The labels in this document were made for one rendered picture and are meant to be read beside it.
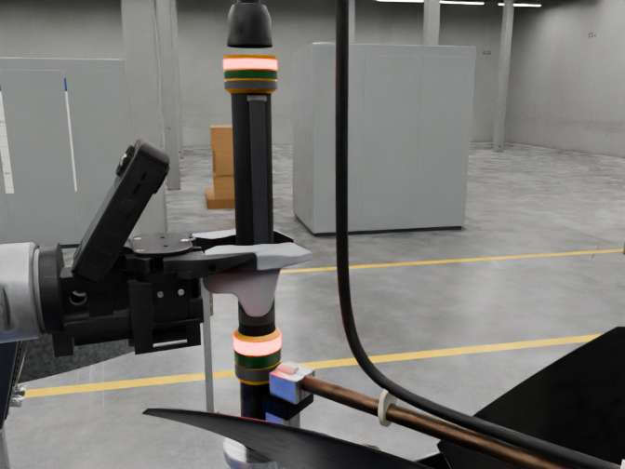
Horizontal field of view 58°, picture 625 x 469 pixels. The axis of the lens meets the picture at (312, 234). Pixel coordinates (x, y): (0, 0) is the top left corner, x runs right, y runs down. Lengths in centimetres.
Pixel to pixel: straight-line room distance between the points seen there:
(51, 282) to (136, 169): 10
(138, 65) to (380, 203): 345
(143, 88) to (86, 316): 437
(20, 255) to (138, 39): 440
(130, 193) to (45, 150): 627
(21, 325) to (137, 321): 8
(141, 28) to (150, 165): 441
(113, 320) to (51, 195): 630
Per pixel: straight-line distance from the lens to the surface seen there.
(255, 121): 46
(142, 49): 482
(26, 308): 46
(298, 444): 36
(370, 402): 47
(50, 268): 46
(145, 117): 481
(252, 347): 50
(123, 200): 44
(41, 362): 251
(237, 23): 47
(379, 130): 683
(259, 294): 47
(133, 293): 45
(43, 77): 668
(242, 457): 56
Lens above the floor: 163
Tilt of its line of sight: 14 degrees down
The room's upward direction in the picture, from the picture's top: straight up
